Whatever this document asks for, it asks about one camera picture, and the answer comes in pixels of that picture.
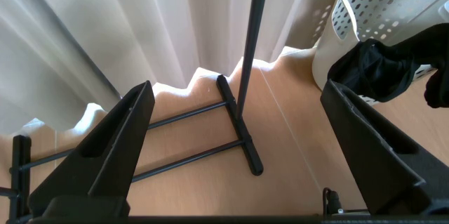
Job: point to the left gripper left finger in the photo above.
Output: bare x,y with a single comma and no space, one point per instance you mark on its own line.
70,189

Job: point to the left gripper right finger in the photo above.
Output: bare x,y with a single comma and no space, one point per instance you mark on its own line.
386,182

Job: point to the white laundry basket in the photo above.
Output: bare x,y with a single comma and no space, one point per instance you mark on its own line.
379,6

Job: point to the black clothes rack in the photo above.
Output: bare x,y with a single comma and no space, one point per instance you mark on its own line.
254,24

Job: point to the black garment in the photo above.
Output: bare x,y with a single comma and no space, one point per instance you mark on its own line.
368,73

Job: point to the beige curtain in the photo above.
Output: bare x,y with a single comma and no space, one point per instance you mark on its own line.
140,24

